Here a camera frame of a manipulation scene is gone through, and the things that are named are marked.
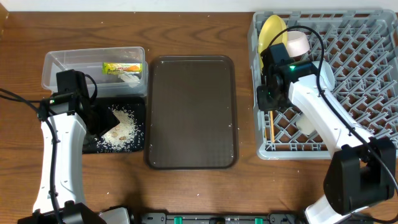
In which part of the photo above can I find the pink white shallow bowl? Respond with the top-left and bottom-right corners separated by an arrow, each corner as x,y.
286,31 -> 310,57

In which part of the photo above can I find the green snack wrapper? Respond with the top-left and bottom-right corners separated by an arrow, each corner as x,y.
102,62 -> 143,75

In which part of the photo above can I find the yellow round plate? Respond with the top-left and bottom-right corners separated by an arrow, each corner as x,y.
257,15 -> 288,69

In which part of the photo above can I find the white tissue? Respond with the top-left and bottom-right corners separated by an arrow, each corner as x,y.
118,74 -> 141,83

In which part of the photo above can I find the small white green cup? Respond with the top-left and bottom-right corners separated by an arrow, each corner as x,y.
296,113 -> 315,135

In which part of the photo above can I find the light blue bowl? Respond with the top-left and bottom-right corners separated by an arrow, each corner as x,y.
320,61 -> 335,91

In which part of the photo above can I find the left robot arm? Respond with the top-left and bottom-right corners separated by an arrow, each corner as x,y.
18,70 -> 119,223

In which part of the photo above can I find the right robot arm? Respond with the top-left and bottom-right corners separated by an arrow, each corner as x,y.
257,44 -> 396,223

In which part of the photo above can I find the grey dishwasher rack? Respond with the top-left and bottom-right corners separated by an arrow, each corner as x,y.
253,9 -> 397,160

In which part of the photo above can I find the clear plastic bin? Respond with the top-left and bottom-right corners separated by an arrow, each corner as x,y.
42,47 -> 148,98

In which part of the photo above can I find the black plastic tray bin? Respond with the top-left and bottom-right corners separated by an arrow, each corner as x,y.
83,96 -> 146,154

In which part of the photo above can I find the dark brown serving tray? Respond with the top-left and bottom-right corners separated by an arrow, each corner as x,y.
144,55 -> 239,170

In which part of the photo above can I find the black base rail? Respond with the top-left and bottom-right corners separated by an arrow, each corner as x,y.
99,205 -> 374,224

